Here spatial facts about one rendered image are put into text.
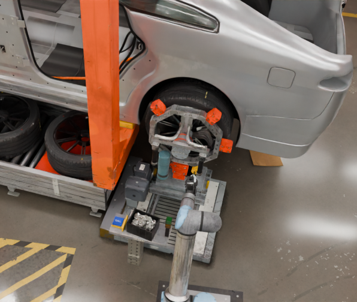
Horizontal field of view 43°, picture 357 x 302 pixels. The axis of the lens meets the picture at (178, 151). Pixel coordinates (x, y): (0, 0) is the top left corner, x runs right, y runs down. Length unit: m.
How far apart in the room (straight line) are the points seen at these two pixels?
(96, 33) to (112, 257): 1.89
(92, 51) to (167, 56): 0.68
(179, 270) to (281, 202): 1.81
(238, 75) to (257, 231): 1.50
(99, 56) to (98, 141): 0.70
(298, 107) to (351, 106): 2.39
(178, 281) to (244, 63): 1.45
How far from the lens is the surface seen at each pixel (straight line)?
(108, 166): 3.28
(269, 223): 4.12
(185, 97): 3.26
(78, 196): 3.85
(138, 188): 3.65
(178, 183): 3.94
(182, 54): 3.13
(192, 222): 2.54
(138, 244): 3.46
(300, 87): 3.16
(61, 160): 3.76
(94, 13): 2.52
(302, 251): 4.06
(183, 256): 2.66
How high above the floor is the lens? 3.26
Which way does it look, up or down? 46 degrees down
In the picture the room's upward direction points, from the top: 7 degrees clockwise
